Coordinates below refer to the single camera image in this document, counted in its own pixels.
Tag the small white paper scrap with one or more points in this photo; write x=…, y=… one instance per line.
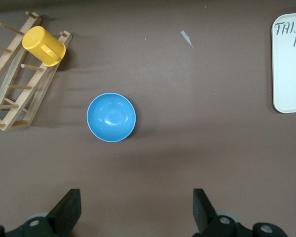
x=186, y=38

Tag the cream bear tray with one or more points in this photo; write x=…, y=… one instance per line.
x=291, y=79

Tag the blue bowl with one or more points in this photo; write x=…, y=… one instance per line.
x=111, y=117

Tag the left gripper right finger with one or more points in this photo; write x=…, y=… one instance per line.
x=207, y=222

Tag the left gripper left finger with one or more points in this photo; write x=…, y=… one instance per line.
x=64, y=217

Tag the wooden mug rack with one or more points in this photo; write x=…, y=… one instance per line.
x=27, y=98

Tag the yellow mug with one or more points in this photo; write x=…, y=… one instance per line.
x=39, y=44

